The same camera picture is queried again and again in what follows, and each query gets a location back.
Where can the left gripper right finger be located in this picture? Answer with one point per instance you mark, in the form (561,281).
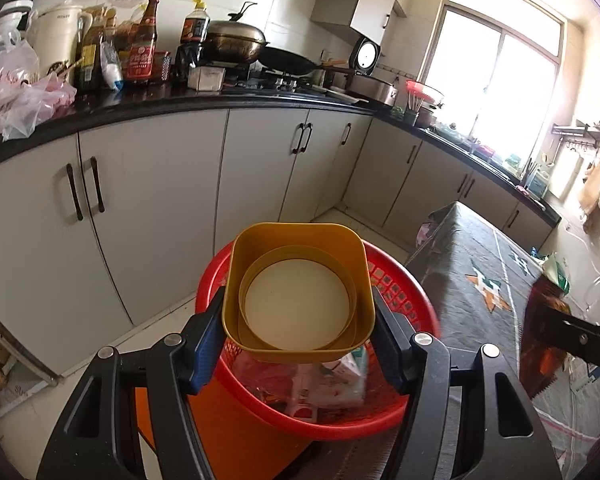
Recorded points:
(391,341)

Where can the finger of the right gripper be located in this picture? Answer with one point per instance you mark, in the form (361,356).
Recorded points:
(568,333)

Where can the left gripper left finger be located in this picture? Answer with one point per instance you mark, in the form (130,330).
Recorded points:
(204,336)

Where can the yellow square container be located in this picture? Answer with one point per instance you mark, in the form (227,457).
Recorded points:
(298,292)

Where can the red plastic basket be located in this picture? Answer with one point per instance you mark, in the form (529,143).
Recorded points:
(313,402)

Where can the small white box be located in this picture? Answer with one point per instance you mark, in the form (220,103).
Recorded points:
(206,78)

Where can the red lid bowl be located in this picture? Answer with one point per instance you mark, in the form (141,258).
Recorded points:
(418,94)

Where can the steel cooking pot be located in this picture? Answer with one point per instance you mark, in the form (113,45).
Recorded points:
(372,89)

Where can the red sauce bottle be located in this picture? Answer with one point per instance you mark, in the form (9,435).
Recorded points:
(142,52)

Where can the black wok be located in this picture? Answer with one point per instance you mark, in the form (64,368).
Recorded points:
(294,64)

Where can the steel pot with lid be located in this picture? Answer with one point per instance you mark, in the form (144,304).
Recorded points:
(232,41)

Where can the white rice cooker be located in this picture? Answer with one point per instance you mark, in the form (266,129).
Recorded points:
(364,56)

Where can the pink plastic bags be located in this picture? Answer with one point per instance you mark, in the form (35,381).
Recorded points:
(27,99)

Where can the dark soy sauce bottle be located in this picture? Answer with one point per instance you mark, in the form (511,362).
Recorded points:
(193,34)

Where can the white electric kettle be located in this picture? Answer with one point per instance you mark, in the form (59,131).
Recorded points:
(54,34)

